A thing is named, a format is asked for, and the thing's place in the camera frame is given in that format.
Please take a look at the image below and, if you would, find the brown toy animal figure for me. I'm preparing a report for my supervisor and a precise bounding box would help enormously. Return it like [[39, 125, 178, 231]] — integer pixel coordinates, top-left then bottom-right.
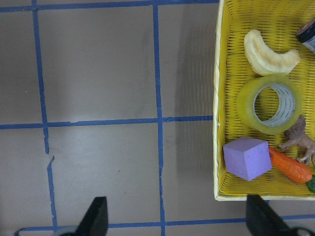
[[279, 115, 315, 166]]

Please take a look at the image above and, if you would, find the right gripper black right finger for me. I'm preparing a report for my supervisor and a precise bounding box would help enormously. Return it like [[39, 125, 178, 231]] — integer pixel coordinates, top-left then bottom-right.
[[246, 195, 292, 236]]

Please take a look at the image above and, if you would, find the black cylindrical can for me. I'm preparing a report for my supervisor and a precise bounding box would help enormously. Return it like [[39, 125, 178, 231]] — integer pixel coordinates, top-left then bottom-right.
[[295, 18, 315, 54]]

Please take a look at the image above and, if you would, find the yellow clear tape roll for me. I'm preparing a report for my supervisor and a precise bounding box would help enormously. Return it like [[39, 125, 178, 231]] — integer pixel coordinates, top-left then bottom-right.
[[236, 75, 302, 135]]

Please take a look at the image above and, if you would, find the pale banana toy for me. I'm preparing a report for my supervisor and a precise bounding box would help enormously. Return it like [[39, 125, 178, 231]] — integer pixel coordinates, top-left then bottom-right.
[[244, 29, 300, 76]]

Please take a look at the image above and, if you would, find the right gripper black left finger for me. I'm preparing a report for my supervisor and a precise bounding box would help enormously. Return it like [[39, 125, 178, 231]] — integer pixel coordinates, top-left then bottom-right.
[[75, 197, 108, 236]]

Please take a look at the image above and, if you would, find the orange toy carrot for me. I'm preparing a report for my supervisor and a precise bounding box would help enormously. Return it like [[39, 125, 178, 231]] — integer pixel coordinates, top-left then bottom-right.
[[268, 146, 313, 184]]

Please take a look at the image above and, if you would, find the purple foam cube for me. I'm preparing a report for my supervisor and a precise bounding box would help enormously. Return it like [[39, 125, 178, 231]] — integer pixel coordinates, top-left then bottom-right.
[[223, 137, 272, 181]]

